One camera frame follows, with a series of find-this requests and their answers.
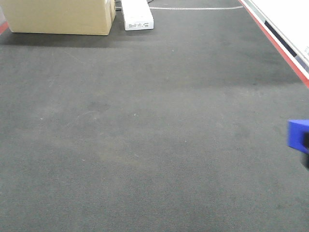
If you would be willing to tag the blue plastic crate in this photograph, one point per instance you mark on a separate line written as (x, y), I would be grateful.
(298, 135)

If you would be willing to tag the long white carton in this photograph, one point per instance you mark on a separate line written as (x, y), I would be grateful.
(137, 15)

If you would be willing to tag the large cardboard box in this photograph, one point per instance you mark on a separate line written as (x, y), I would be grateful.
(80, 17)

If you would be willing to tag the white board with frame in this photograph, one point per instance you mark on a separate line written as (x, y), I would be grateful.
(286, 23)

